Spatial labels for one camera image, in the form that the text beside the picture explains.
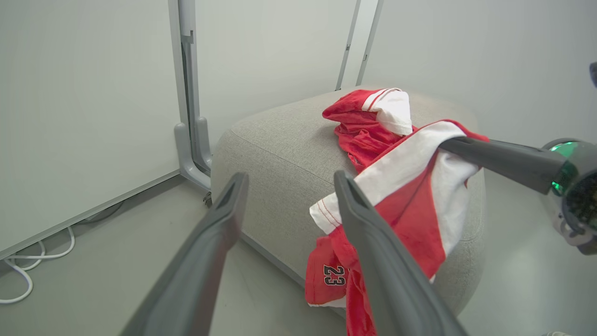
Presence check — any coiled white cable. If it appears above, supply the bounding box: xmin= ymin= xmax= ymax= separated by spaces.
xmin=0 ymin=226 xmax=76 ymax=305

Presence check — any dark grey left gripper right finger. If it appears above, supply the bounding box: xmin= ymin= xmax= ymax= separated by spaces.
xmin=334 ymin=170 xmax=467 ymax=336

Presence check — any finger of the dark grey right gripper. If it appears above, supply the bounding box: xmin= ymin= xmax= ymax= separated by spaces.
xmin=438 ymin=137 xmax=567 ymax=195

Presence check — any grey partition foot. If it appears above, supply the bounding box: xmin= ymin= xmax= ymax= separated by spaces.
xmin=195 ymin=117 xmax=213 ymax=171
xmin=174 ymin=122 xmax=211 ymax=191

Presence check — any red garment with striped trim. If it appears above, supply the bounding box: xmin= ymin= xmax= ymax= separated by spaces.
xmin=322 ymin=88 xmax=416 ymax=174

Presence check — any grey fabric sofa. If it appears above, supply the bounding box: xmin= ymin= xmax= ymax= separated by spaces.
xmin=211 ymin=85 xmax=486 ymax=319

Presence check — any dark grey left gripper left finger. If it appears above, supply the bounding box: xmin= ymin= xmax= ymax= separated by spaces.
xmin=120 ymin=173 xmax=249 ymax=336

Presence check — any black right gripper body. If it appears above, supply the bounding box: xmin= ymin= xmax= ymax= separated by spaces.
xmin=543 ymin=138 xmax=597 ymax=255

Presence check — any red garment with number 23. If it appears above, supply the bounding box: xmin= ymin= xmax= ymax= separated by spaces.
xmin=305 ymin=120 xmax=490 ymax=336

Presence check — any wide white partition panel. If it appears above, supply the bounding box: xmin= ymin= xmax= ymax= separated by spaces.
xmin=0 ymin=0 xmax=196 ymax=260

